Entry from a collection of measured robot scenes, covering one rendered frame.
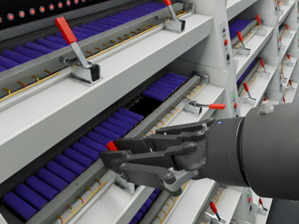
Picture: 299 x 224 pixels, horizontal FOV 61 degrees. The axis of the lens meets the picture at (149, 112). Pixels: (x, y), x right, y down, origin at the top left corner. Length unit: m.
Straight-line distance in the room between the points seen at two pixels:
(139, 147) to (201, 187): 0.34
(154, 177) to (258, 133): 0.13
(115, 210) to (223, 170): 0.22
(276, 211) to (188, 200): 1.04
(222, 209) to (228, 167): 0.66
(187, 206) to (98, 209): 0.29
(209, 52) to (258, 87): 0.52
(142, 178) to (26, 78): 0.20
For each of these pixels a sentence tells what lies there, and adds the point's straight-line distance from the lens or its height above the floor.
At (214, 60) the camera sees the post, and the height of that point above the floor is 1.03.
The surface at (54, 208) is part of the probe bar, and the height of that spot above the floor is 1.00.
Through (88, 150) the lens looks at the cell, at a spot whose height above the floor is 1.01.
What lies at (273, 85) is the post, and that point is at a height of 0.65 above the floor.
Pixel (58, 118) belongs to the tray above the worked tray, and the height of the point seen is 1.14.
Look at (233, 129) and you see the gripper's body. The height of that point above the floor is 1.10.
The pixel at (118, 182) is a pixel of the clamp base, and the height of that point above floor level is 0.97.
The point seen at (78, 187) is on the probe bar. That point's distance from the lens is 0.44.
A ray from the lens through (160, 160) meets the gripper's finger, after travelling 0.33.
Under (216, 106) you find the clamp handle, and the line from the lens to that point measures 0.60.
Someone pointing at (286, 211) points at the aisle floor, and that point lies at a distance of 1.67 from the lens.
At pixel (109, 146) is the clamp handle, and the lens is 0.42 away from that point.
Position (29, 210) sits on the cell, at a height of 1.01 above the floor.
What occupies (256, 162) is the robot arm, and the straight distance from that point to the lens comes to 0.24.
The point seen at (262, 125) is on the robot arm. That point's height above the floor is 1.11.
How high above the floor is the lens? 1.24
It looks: 24 degrees down
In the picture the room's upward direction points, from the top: 17 degrees counter-clockwise
